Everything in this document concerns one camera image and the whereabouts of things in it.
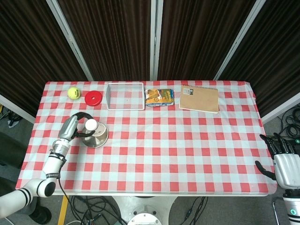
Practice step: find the red round plastic lid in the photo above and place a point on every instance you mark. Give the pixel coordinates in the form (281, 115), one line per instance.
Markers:
(93, 98)

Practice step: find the dark brown partition panel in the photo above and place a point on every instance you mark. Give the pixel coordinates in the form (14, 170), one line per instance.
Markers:
(28, 58)
(199, 39)
(274, 58)
(112, 39)

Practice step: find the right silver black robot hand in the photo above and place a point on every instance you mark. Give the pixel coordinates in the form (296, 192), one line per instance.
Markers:
(288, 171)

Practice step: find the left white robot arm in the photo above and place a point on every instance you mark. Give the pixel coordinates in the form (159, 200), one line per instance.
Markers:
(54, 161)

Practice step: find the red white checkered tablecloth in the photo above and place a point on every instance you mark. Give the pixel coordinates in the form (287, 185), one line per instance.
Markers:
(164, 150)

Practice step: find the brown spiral notebook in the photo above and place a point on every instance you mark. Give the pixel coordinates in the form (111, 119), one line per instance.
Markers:
(199, 100)

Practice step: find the grey metal partition post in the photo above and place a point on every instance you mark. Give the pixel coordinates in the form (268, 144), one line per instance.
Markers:
(239, 39)
(70, 39)
(155, 39)

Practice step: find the black power strip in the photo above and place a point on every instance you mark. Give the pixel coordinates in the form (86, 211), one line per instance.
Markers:
(297, 141)

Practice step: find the yellow floor tape strip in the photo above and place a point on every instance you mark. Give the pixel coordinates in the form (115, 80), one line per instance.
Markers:
(63, 211)

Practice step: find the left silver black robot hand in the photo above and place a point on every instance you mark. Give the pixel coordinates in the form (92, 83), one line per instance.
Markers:
(68, 129)

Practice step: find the orange blue snack packet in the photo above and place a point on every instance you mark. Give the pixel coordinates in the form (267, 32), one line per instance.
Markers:
(159, 97)

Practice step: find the yellow tennis ball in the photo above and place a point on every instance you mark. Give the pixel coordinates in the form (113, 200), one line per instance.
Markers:
(74, 92)

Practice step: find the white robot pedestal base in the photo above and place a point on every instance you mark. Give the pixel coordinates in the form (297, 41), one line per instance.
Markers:
(145, 204)

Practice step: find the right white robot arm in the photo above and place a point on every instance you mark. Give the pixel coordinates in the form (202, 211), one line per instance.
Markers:
(293, 208)

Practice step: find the round metal plate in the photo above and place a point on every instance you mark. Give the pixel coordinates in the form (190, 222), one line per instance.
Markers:
(96, 142)

